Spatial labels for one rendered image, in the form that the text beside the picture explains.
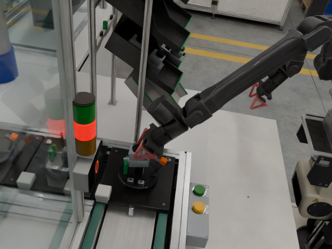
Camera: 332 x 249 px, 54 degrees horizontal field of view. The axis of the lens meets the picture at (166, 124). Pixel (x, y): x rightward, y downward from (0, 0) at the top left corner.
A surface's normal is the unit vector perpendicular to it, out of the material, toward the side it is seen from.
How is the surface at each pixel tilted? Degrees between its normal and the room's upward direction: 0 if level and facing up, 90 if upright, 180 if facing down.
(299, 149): 0
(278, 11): 90
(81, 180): 90
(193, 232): 0
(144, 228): 0
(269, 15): 90
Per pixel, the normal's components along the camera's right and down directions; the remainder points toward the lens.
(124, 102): 0.12, -0.75
